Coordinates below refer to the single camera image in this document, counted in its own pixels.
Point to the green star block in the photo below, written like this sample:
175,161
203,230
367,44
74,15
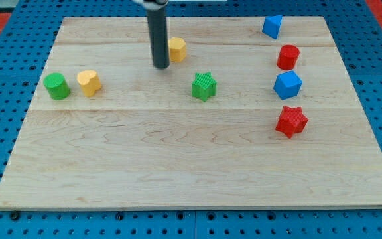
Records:
204,86

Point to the yellow hexagon block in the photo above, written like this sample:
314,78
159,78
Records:
177,49

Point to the white rod mount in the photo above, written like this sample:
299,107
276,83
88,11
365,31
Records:
151,2

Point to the blue cube block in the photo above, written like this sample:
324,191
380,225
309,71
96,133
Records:
287,85

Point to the yellow heart block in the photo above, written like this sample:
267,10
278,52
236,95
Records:
89,82

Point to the red cylinder block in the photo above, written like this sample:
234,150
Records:
288,57

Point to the light wooden board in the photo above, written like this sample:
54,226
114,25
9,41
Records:
143,142

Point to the green cylinder block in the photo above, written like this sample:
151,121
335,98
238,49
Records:
56,86

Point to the blue triangular prism block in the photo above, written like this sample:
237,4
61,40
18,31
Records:
272,26

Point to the red star block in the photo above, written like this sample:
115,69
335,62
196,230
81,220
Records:
291,121

